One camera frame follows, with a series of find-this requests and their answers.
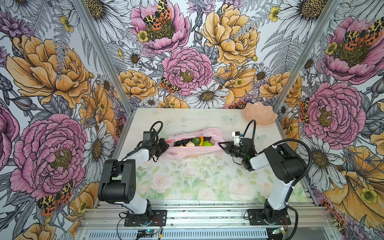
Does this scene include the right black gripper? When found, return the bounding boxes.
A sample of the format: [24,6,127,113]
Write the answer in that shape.
[218,140,247,159]

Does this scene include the pink plastic bag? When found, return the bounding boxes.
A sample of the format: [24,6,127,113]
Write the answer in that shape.
[166,129,224,159]

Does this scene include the pink flower-shaped bowl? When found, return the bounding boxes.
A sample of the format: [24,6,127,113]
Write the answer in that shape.
[243,102,278,126]

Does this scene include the green fake lime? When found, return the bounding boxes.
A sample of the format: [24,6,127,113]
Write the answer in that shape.
[192,137,201,147]

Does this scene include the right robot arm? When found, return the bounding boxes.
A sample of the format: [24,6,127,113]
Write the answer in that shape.
[219,139,308,226]

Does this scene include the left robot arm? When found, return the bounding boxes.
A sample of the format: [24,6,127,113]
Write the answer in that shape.
[98,130,169,225]

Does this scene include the dark fake grapes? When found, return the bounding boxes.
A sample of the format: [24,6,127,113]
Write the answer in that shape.
[174,139,192,147]

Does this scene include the beige fake garlic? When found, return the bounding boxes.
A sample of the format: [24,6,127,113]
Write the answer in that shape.
[186,142,196,147]

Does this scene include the bright green fake fruit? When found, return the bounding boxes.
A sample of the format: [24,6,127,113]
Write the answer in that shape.
[203,141,213,147]

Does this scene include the green circuit board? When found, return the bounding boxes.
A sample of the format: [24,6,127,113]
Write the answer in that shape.
[136,229,163,240]

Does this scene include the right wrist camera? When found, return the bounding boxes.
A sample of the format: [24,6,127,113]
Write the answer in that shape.
[232,131,244,145]

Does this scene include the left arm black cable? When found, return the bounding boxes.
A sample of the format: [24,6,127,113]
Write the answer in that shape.
[100,120,164,199]

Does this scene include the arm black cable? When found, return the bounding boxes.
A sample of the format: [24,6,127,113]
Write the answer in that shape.
[100,120,164,199]
[242,119,313,240]

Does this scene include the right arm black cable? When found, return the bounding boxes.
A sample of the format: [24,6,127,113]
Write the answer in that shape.
[242,119,313,240]

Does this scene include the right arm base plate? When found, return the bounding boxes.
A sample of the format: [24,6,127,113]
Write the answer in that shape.
[246,208,292,226]

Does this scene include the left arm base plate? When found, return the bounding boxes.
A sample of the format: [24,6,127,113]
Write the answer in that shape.
[124,210,168,227]

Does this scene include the aluminium rail frame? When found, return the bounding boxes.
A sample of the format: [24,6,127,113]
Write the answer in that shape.
[75,201,342,240]

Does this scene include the white vented cable duct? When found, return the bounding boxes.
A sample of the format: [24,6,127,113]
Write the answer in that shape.
[83,228,269,240]

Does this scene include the left aluminium corner post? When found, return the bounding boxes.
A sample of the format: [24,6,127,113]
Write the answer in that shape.
[74,1,133,117]

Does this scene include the aluminium corner post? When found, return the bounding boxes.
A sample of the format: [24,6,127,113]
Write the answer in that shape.
[272,0,341,114]
[74,1,133,117]

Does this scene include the right aluminium corner post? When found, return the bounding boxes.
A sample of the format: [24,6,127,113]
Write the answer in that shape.
[272,0,341,114]

